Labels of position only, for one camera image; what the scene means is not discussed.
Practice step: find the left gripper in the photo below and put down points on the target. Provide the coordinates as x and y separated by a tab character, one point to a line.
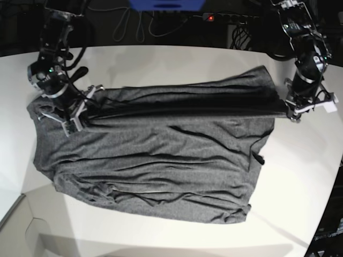
303	97

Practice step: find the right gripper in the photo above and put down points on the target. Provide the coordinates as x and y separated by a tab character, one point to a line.
69	103

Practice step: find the grey t-shirt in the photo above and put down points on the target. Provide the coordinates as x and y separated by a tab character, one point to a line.
186	152

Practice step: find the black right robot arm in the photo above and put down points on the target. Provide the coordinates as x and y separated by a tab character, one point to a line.
54	43

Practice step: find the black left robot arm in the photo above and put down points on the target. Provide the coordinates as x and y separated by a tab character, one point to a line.
308	44

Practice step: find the blue box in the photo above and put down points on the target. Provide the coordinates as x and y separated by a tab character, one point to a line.
167	5

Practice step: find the black power strip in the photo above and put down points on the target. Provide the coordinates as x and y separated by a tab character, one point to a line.
229	18

